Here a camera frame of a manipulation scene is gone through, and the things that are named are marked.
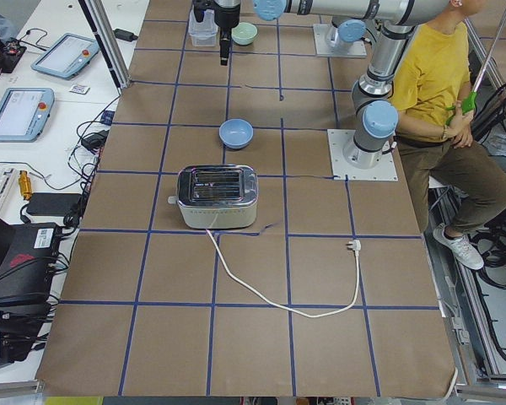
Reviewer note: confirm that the white sneaker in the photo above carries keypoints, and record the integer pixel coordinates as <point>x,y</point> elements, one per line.
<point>461,248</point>

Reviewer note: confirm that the blue bowl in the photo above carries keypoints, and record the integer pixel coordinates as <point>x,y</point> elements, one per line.
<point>236,133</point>

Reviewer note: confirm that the black power brick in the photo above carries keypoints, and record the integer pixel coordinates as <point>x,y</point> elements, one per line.
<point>52,204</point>

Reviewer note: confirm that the green bowl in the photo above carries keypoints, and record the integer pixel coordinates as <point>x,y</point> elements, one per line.
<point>244,33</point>

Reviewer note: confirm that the orange tool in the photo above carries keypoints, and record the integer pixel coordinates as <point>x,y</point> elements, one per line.
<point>25,187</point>

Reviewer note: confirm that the black power adapter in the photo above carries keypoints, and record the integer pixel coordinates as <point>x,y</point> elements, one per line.
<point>124,35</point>

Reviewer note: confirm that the silver toaster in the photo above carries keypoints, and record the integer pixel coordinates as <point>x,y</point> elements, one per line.
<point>217,197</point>

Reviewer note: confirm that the teach pendant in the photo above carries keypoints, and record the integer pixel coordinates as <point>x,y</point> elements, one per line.
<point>66,57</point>
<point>24,113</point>

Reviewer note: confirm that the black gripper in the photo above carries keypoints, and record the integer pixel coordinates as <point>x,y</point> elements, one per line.
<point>225,17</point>

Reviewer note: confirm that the green handled tool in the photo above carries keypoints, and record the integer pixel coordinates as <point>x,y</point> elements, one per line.
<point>467,104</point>

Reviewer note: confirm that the near teach pendant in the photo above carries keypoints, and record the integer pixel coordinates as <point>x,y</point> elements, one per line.
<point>24,113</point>

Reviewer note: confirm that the small printed card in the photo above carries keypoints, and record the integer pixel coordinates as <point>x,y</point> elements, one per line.
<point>79,89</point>

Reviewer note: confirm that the far teach pendant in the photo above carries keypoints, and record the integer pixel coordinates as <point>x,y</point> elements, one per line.
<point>66,57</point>

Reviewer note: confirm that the aluminium frame post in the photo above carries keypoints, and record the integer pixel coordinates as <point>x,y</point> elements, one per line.
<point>96,16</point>

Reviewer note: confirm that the person in yellow shirt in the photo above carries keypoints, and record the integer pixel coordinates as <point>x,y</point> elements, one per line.
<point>435,75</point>

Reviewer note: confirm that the clear plastic container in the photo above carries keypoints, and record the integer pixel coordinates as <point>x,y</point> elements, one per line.
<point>203,34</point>

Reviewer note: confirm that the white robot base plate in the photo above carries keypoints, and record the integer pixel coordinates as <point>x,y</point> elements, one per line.
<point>349,162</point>

